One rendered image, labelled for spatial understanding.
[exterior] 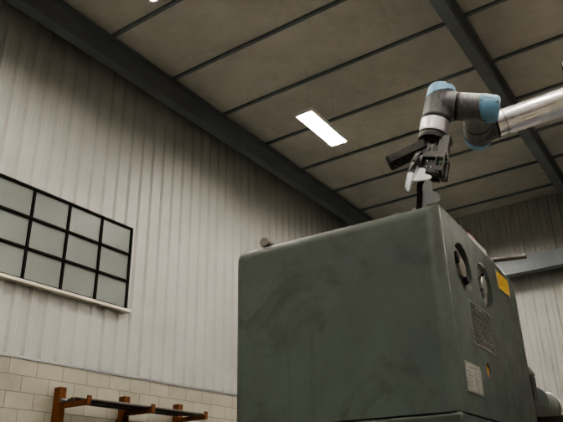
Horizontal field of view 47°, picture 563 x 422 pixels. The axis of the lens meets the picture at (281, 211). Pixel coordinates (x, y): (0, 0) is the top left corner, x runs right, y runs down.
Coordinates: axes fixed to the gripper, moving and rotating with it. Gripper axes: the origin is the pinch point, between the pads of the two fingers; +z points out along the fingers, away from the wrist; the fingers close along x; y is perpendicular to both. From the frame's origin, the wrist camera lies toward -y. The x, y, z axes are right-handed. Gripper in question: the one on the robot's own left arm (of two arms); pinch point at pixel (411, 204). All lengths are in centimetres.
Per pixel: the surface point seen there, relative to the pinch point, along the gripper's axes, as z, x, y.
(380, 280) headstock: 30.0, -32.7, 6.7
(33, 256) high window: -82, 461, -632
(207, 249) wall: -223, 805, -602
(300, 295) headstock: 34.7, -29.7, -10.6
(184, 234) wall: -228, 746, -617
